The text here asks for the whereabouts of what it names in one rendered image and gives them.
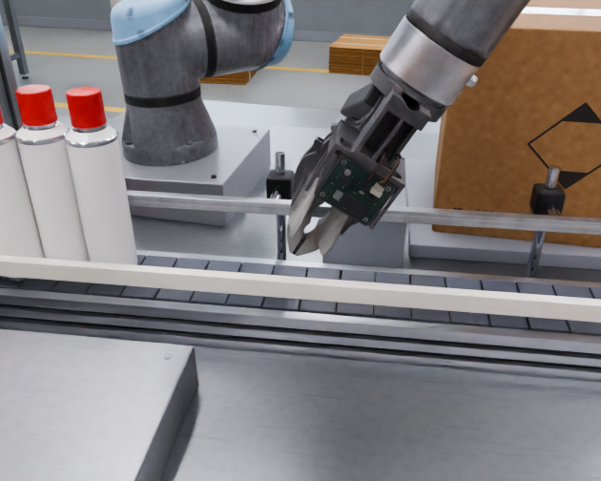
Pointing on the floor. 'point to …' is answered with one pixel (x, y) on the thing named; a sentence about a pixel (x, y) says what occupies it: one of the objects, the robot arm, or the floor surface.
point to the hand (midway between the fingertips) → (300, 240)
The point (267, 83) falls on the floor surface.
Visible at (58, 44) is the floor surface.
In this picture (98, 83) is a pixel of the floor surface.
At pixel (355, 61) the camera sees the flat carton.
